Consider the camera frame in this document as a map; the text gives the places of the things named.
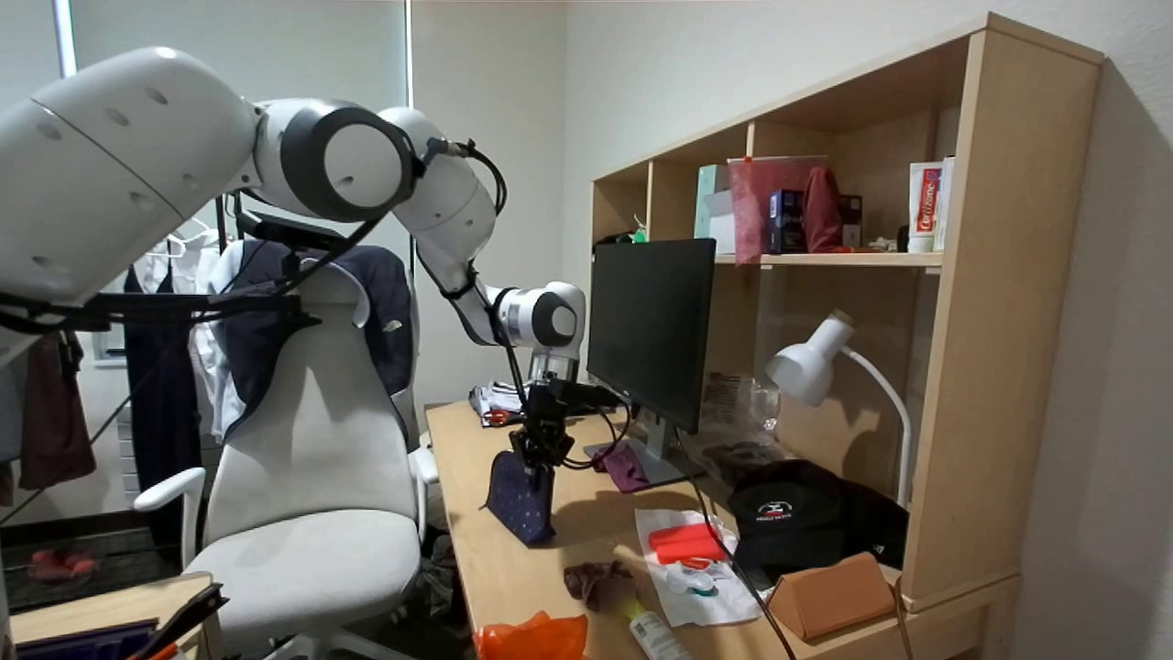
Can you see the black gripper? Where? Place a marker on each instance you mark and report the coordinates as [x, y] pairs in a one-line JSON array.
[[543, 408]]

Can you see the dark navy purse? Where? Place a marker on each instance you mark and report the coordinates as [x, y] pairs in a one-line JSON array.
[[521, 495]]

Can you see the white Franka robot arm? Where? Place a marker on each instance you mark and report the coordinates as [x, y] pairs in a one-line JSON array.
[[123, 160]]

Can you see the white desk lamp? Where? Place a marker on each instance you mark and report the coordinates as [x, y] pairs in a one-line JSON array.
[[817, 361]]

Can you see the wooden desk hutch shelf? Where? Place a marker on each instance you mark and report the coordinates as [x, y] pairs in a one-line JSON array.
[[1002, 306]]

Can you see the crumpled cloth pile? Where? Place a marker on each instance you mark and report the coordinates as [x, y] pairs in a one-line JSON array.
[[494, 402]]

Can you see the purple wallet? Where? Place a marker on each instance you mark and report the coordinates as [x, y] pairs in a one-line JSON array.
[[626, 468]]

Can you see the dark red scrunchie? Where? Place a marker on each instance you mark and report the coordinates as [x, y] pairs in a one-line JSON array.
[[602, 581]]

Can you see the black computer monitor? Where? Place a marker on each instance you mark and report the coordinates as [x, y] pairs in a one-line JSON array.
[[652, 322]]

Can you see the red flat packet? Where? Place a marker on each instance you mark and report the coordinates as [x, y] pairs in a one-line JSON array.
[[688, 541]]

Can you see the orange plastic bag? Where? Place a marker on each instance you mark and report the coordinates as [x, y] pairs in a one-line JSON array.
[[534, 638]]

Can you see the dark navy jacket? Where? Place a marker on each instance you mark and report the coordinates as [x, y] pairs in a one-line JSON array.
[[385, 317]]

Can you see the white tube bottle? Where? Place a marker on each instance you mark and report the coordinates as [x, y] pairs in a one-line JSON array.
[[651, 630]]

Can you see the white office chair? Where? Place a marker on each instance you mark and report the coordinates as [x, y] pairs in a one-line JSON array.
[[314, 487]]

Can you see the black baseball cap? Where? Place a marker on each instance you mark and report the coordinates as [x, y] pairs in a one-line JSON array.
[[800, 514]]

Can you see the pale teal box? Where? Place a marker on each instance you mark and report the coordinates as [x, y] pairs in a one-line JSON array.
[[711, 205]]

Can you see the brown leather pouch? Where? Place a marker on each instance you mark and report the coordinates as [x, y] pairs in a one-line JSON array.
[[832, 596]]

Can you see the black shelf figurine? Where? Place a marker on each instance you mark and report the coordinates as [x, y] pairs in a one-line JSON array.
[[787, 222]]

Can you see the black hanging trousers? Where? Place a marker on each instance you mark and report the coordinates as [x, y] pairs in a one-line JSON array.
[[161, 388]]

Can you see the black clothes rack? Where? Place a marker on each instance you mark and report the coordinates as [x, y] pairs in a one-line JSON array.
[[133, 306]]

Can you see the white and red box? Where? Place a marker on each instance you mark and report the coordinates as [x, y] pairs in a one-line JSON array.
[[930, 205]]

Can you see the wooden crate with tools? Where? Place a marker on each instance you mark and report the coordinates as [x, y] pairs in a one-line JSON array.
[[112, 616]]

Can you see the brown hanging garment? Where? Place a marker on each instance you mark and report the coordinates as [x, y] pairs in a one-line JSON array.
[[51, 408]]

